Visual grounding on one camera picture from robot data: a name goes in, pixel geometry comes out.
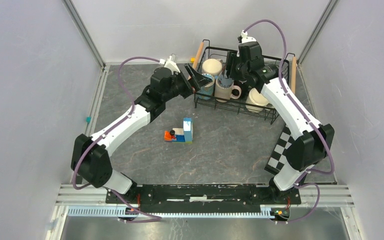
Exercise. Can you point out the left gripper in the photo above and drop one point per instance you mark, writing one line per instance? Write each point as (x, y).
(196, 82)

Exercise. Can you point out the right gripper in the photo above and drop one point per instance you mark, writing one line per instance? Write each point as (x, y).
(232, 58)

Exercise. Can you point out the pink mug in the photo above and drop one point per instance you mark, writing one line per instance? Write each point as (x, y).
(224, 95)

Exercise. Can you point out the grey blue small cup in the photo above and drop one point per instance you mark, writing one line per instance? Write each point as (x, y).
(225, 84)

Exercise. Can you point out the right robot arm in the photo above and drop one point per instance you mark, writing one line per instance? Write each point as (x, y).
(312, 140)

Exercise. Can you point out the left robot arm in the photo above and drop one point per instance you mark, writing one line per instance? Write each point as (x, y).
(91, 154)

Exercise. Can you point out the blue mug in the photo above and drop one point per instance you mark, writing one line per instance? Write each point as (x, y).
(207, 89)

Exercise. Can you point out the cream floral mug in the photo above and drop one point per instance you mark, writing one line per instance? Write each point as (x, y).
(212, 66)

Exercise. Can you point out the cream cup lower right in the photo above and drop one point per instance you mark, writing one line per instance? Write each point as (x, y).
(255, 101)

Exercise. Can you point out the toy block structure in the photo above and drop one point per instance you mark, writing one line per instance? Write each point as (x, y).
(181, 135)

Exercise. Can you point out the checkerboard calibration board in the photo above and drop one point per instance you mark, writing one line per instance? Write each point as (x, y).
(277, 158)

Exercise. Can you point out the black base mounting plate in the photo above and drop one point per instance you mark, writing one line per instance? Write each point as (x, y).
(208, 198)

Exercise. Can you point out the black wire dish rack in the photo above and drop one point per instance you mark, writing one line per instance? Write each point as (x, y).
(238, 105)

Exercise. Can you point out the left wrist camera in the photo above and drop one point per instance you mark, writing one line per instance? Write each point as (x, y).
(170, 63)

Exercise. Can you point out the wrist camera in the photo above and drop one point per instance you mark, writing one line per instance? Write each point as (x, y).
(245, 38)
(170, 63)

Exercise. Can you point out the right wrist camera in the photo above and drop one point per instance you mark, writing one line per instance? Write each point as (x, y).
(245, 38)

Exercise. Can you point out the slotted cable duct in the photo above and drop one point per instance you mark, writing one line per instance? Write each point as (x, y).
(123, 212)

